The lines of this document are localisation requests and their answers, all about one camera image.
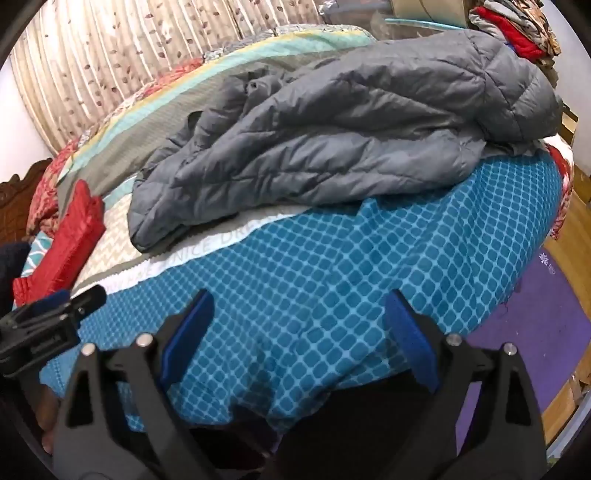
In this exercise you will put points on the carved wooden headboard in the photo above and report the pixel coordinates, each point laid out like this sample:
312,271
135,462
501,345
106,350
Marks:
18,182

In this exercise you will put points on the pile of folded clothes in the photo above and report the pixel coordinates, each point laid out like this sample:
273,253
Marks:
512,32

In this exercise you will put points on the leaf print curtain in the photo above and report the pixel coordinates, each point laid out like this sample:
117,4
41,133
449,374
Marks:
129,60

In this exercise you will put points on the blue checked blanket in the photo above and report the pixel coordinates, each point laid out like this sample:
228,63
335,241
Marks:
332,300

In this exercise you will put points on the grey puffer jacket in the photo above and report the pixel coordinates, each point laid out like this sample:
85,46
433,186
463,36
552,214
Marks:
332,138

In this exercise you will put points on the purple floor mat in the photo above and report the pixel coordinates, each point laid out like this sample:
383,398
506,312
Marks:
526,332

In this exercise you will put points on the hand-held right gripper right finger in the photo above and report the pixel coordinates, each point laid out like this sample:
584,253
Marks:
412,332

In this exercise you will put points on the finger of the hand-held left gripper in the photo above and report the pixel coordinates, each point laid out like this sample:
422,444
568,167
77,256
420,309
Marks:
85,300

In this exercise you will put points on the red quilted garment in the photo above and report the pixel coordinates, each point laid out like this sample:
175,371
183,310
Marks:
67,251

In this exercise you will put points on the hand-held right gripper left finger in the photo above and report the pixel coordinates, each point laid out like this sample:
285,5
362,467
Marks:
184,333

